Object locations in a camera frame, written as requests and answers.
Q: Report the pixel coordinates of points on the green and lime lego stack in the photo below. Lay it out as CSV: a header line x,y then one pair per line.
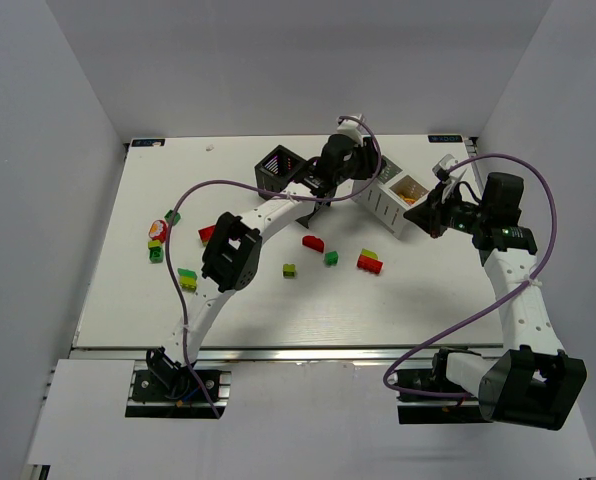
x,y
187,279

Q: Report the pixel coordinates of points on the yellow 2x4 lego brick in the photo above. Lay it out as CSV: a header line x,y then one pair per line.
x,y
410,197

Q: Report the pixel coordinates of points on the blue label sticker right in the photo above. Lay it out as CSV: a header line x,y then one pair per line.
x,y
444,138

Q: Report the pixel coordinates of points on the green lime small lego stack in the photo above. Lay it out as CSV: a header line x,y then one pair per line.
x,y
156,251

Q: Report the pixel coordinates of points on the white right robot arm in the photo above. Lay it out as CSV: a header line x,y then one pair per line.
x,y
534,383

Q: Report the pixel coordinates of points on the lime small lego brick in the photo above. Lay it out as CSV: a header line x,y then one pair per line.
x,y
289,271

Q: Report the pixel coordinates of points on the small green lego brick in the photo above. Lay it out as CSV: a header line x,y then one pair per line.
x,y
331,258

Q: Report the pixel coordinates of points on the red rounded lego brick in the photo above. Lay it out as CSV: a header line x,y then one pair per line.
x,y
314,243

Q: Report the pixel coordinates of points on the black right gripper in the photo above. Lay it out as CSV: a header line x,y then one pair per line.
x,y
435,211

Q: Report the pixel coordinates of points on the red flower lego piece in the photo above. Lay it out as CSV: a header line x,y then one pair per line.
x,y
158,231

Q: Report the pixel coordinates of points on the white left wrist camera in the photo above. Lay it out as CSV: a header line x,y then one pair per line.
x,y
353,127

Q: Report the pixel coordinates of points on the green square lego brick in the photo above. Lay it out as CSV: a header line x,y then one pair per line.
x,y
172,217

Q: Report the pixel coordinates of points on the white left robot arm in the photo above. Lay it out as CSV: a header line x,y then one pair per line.
x,y
293,189

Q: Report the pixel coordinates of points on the red and lime lego stack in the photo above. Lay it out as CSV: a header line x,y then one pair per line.
x,y
205,234

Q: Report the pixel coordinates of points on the aluminium table edge rail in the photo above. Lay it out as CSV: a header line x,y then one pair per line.
x,y
299,355

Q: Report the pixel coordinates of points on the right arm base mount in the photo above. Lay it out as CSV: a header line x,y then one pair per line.
x,y
446,393

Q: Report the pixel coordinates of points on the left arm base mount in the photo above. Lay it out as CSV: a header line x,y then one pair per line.
x,y
166,389

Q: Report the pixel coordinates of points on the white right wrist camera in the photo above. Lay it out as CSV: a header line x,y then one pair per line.
x,y
449,172

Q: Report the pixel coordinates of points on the blue label sticker left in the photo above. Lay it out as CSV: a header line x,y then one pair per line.
x,y
147,142

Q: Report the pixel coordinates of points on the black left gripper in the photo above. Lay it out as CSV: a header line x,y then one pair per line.
x,y
316,185

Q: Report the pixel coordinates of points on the black two-slot container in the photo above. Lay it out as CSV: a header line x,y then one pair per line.
x,y
282,167

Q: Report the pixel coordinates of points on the red lego with lime top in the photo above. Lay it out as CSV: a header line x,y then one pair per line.
x,y
368,261

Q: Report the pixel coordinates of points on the blue label sticker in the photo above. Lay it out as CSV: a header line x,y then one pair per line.
x,y
444,138
147,142

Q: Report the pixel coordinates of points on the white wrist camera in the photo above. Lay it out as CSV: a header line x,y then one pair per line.
x,y
449,172
353,127

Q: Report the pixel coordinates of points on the white two-slot container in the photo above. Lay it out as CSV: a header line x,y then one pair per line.
x,y
380,196

